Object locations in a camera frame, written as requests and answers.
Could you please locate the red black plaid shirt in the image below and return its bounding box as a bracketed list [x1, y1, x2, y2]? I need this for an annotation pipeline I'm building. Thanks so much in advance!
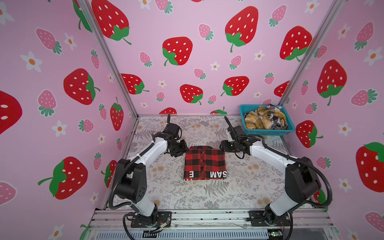
[184, 146, 228, 181]

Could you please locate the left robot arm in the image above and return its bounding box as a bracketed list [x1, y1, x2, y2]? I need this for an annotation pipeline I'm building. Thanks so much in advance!
[108, 122, 188, 227]

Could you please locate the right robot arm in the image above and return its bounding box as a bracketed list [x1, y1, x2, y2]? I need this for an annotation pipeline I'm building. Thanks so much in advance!
[220, 126, 333, 226]

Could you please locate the teal plastic basket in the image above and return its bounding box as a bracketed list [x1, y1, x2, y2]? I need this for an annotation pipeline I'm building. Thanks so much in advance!
[240, 105, 295, 136]

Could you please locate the yellow plaid shirt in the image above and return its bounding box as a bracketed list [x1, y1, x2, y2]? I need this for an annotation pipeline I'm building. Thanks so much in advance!
[245, 105, 289, 130]

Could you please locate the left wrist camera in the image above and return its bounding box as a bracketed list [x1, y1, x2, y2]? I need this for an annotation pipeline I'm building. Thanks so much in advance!
[164, 123, 182, 140]

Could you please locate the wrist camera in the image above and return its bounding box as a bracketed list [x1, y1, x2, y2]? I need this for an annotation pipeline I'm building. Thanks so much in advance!
[228, 126, 247, 142]
[164, 123, 182, 140]

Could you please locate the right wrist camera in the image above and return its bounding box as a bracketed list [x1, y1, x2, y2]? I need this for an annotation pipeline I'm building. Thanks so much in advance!
[228, 126, 247, 142]

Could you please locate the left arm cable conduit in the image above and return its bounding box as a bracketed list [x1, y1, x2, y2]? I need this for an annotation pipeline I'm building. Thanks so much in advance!
[107, 113, 172, 240]

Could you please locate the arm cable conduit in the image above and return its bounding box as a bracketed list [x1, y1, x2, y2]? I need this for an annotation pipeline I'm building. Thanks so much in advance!
[107, 113, 172, 240]
[224, 115, 333, 240]

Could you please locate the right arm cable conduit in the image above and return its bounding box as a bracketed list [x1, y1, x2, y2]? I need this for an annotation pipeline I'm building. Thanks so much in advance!
[224, 115, 333, 240]

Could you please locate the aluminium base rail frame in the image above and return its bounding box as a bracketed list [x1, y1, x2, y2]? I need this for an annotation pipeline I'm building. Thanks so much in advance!
[82, 209, 342, 240]

